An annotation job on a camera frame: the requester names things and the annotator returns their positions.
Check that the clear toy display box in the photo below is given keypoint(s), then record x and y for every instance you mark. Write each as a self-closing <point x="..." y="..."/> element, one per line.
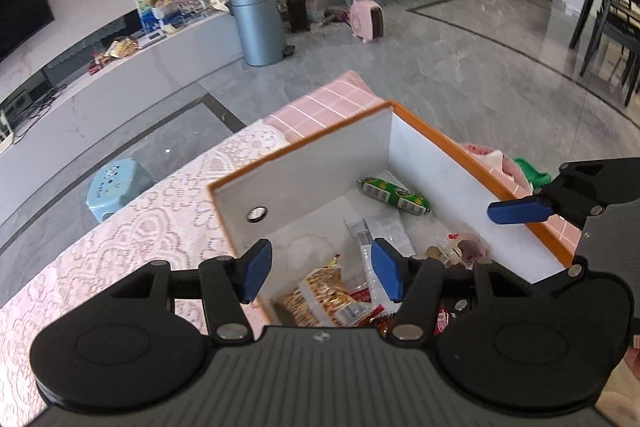
<point x="170" y="2"/>

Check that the black dining chair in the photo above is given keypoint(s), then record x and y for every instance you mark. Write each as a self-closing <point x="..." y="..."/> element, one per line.
<point x="617" y="17"/>

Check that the clear peanut snack bag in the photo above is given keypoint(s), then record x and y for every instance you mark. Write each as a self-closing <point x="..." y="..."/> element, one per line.
<point x="317" y="302"/>

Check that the pink heater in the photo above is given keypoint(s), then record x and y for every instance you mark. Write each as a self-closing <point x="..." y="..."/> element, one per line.
<point x="366" y="19"/>

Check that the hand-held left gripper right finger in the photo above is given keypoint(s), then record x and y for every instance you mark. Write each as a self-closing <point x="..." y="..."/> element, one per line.
<point x="387" y="271"/>

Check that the blue grey trash bin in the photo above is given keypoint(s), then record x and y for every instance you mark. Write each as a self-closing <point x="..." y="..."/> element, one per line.
<point x="257" y="27"/>

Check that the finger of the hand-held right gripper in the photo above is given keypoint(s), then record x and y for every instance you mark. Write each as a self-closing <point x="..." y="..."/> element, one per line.
<point x="520" y="212"/>
<point x="562" y="279"/>

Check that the green snack packet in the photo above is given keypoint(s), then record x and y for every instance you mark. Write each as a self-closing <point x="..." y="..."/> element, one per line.
<point x="395" y="197"/>

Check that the green cloth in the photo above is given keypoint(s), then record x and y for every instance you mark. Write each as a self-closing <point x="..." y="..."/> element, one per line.
<point x="532" y="174"/>

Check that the pink white cloth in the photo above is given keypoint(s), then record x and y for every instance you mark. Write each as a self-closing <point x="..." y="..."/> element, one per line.
<point x="492" y="159"/>

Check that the light blue stool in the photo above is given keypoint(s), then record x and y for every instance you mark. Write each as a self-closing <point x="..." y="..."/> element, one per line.
<point x="112" y="187"/>

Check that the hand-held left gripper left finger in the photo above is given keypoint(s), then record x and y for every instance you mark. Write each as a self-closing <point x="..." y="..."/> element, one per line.
<point x="257" y="269"/>

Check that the pile of snack packets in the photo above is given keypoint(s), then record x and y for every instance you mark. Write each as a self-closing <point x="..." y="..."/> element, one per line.
<point x="117" y="49"/>

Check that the white silver snack packet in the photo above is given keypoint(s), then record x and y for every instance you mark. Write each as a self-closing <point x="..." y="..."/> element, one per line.
<point x="382" y="232"/>

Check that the grey television cabinet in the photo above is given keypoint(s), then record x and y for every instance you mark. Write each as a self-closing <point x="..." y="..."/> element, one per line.
<point x="100" y="107"/>

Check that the white lace tablecloth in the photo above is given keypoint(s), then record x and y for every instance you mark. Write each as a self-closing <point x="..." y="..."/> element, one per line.
<point x="125" y="267"/>

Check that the small red candy packet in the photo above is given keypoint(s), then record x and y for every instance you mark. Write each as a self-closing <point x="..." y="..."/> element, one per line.
<point x="462" y="249"/>

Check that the orange cardboard box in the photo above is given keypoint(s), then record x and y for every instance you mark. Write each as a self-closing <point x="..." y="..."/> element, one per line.
<point x="310" y="177"/>

